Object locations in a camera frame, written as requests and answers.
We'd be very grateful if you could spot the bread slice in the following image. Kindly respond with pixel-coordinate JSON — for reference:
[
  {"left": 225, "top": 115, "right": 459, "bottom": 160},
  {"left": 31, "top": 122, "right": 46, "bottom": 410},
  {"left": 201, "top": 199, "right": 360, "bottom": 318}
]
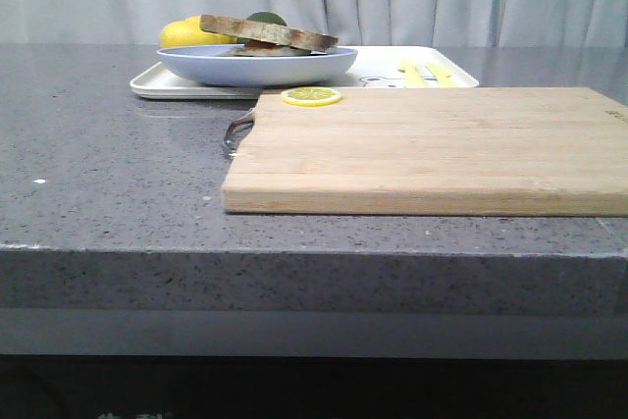
[
  {"left": 218, "top": 43, "right": 338, "bottom": 57},
  {"left": 199, "top": 15, "right": 339, "bottom": 52}
]

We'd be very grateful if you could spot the light blue plate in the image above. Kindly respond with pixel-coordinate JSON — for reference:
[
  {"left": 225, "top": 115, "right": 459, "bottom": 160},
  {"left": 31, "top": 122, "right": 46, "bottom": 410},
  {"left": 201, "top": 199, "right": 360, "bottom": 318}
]
[{"left": 157, "top": 44, "right": 358, "bottom": 87}]

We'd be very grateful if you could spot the fried egg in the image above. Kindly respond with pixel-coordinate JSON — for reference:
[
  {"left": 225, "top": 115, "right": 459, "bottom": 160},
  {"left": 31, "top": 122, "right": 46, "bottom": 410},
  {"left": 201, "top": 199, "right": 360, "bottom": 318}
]
[{"left": 243, "top": 39, "right": 282, "bottom": 49}]

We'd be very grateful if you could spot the white tray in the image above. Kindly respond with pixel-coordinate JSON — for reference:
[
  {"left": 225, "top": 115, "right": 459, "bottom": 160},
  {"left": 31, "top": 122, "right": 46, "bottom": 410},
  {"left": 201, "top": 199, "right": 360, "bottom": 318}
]
[{"left": 130, "top": 46, "right": 479, "bottom": 100}]

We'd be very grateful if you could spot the lemon slice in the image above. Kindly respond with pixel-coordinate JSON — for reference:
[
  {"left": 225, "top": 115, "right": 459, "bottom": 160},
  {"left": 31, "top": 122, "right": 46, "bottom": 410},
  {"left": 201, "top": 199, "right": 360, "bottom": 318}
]
[{"left": 280, "top": 86, "right": 342, "bottom": 107}]

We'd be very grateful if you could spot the yellow plastic fork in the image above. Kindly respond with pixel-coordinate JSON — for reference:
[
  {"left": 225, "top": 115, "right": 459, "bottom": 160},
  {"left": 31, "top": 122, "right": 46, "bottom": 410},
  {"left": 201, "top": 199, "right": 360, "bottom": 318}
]
[{"left": 397, "top": 58, "right": 427, "bottom": 88}]

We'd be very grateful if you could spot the yellow plastic knife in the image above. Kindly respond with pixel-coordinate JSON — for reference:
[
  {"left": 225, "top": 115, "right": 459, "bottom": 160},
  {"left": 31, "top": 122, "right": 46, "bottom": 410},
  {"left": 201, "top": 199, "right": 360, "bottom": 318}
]
[{"left": 425, "top": 63, "right": 457, "bottom": 87}]

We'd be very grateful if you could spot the green lime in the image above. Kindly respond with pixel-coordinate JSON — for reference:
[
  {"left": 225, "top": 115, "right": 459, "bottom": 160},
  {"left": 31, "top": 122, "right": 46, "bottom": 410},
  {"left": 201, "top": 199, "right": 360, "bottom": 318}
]
[{"left": 236, "top": 11, "right": 287, "bottom": 45}]

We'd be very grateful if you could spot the wooden cutting board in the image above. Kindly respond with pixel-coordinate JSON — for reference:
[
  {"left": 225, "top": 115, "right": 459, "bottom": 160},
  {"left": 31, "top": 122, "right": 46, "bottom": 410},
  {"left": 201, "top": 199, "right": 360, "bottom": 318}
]
[{"left": 222, "top": 87, "right": 627, "bottom": 217}]

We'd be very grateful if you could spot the front yellow lemon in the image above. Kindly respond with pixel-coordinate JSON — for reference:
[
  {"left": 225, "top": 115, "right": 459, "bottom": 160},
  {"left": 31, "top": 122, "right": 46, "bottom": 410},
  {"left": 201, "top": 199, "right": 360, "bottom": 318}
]
[{"left": 159, "top": 21, "right": 236, "bottom": 48}]

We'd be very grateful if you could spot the yellow lemon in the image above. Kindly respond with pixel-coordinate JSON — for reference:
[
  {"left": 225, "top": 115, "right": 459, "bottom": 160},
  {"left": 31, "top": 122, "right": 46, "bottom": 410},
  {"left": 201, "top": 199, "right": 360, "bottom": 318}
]
[
  {"left": 185, "top": 16, "right": 200, "bottom": 26},
  {"left": 159, "top": 21, "right": 236, "bottom": 48}
]

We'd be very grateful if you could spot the rear yellow lemon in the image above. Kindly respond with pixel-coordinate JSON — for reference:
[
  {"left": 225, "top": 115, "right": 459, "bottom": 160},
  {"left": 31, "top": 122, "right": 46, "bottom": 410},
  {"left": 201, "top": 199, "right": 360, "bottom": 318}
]
[{"left": 185, "top": 16, "right": 200, "bottom": 26}]

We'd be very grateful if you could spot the metal cutting board handle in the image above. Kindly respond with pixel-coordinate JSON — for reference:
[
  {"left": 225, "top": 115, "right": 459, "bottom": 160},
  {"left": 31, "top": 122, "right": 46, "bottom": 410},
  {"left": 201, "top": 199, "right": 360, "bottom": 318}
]
[{"left": 223, "top": 109, "right": 255, "bottom": 154}]

